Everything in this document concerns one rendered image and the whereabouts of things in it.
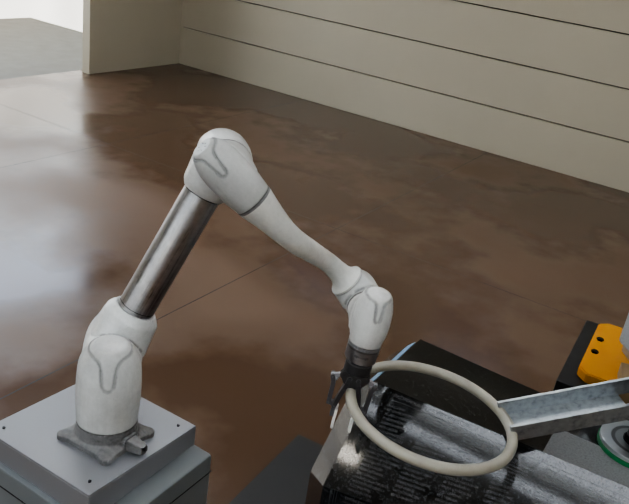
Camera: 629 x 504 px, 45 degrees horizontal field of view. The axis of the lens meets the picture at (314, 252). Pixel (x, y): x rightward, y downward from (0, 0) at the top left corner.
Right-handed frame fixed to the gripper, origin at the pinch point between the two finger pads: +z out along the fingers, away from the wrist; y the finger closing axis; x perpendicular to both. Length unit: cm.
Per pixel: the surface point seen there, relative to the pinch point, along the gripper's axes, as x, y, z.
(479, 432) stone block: 11.5, 40.3, 0.0
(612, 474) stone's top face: 2, 77, -4
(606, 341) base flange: 100, 98, 1
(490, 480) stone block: 1.3, 45.4, 7.9
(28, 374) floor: 107, -143, 98
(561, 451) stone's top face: 8, 63, -3
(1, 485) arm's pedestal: -37, -81, 21
